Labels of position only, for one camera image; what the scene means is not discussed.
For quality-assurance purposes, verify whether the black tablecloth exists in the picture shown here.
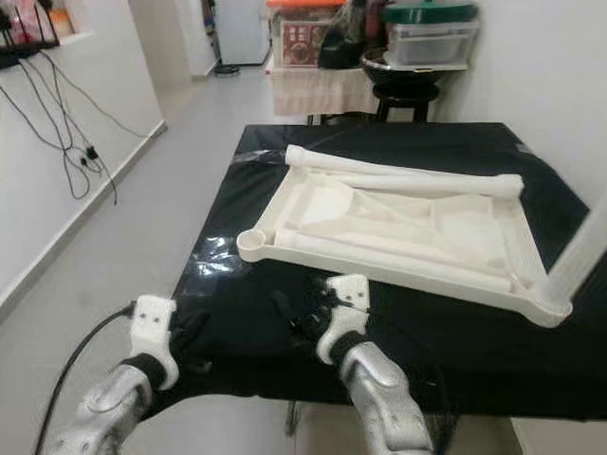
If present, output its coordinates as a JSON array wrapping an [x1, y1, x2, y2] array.
[[171, 121, 607, 423]]

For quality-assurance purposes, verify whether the white plastic table top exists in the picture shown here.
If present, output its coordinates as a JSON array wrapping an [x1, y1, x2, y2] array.
[[237, 147, 575, 329]]

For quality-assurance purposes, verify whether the beige cloth covered table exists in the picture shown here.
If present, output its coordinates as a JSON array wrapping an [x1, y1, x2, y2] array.
[[267, 64, 380, 117]]

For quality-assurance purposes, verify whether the black wok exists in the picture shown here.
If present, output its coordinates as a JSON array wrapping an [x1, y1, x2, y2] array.
[[360, 49, 442, 88]]

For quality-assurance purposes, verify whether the black plastic bag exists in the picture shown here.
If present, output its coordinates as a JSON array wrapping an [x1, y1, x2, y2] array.
[[318, 0, 390, 69]]

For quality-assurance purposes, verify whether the orange lid storage box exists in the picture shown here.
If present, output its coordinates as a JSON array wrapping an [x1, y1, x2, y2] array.
[[267, 0, 347, 67]]

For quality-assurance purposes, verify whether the white appliance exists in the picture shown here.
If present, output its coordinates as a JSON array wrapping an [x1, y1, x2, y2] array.
[[213, 0, 268, 67]]

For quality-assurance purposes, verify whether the clear plastic container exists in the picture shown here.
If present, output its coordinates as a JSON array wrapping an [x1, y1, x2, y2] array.
[[386, 22, 480, 67]]

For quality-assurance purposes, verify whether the green pot lid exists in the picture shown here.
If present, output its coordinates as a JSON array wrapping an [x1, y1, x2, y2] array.
[[381, 0, 478, 25]]

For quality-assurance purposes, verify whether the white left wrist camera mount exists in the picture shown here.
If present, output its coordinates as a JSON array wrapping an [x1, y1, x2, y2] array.
[[128, 296, 181, 390]]

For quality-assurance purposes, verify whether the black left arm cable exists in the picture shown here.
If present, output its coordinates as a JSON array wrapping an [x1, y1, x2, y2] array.
[[36, 305, 137, 455]]

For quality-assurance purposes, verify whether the black wall cable with plug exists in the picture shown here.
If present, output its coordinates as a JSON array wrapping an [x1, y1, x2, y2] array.
[[0, 57, 120, 205]]

